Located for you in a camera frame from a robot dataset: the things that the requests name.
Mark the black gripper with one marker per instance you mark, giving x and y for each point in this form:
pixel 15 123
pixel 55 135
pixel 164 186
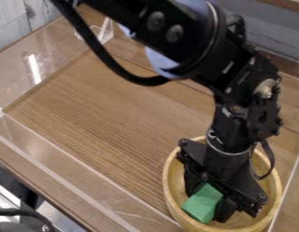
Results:
pixel 230 172

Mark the green rectangular block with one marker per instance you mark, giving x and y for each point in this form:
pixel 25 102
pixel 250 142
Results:
pixel 202 203

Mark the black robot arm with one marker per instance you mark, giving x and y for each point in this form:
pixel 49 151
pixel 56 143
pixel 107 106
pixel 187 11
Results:
pixel 196 43

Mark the brown wooden bowl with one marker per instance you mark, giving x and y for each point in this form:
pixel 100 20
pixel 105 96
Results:
pixel 240 222

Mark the clear acrylic enclosure wall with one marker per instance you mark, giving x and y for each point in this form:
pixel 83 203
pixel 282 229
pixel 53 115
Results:
pixel 85 137

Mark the grey metal frame part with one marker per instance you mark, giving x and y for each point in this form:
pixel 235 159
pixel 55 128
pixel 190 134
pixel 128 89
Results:
pixel 29 212

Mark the clear acrylic corner bracket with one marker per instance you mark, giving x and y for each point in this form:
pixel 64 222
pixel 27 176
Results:
pixel 103 31

